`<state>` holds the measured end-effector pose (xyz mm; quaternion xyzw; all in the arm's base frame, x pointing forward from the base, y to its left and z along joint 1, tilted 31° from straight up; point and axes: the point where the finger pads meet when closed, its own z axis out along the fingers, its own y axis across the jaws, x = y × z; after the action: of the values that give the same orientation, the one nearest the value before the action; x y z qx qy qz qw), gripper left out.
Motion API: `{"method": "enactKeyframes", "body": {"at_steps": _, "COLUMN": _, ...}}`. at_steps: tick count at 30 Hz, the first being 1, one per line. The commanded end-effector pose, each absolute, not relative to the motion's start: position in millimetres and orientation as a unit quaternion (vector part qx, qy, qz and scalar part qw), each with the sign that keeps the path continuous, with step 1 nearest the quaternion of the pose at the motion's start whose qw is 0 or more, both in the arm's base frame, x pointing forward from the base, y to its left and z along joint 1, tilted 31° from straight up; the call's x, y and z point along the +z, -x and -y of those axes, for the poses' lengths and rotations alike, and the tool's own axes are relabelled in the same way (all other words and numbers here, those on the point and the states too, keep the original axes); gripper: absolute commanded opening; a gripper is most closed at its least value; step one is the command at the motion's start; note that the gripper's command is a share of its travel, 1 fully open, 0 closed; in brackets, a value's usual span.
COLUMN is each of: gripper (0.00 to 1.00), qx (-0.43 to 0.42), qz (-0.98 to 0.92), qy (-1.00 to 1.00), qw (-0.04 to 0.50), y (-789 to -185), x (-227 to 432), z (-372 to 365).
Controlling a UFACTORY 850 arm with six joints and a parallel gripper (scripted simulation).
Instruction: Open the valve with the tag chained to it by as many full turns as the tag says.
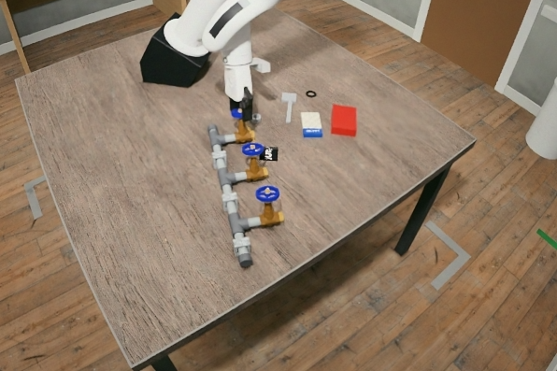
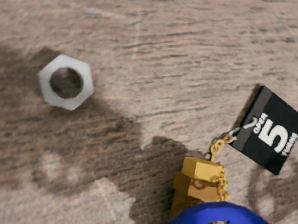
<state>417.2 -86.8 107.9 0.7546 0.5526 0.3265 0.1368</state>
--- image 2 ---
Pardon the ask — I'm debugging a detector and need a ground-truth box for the black tag with gold chain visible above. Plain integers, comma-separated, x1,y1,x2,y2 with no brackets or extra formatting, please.
210,85,298,201

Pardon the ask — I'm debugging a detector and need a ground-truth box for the grey hex nut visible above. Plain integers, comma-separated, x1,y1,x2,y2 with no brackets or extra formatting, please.
37,56,93,111

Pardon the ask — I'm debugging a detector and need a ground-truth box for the grey and white pipe manifold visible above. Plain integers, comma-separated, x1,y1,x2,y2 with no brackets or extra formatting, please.
168,157,269,224

